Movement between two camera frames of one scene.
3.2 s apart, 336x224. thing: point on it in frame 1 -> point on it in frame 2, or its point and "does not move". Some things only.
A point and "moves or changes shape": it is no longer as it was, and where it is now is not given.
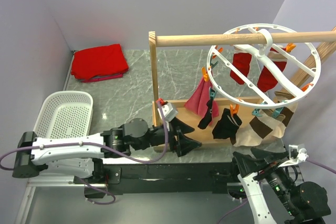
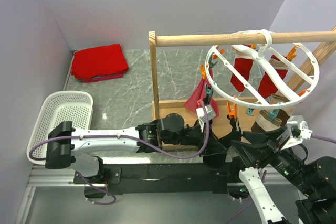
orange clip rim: (306, 86) -> (302, 93)
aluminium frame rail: (33, 182) does not move
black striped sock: (227, 127) moves or changes shape
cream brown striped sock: (261, 127) moves or changes shape
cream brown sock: (283, 120) -> (284, 113)
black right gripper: (246, 162) -> (249, 150)
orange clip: (220, 50) does not move
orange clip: (290, 47) -> (292, 54)
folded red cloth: (99, 63) does not move
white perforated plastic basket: (65, 114) does not move
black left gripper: (184, 144) -> (214, 146)
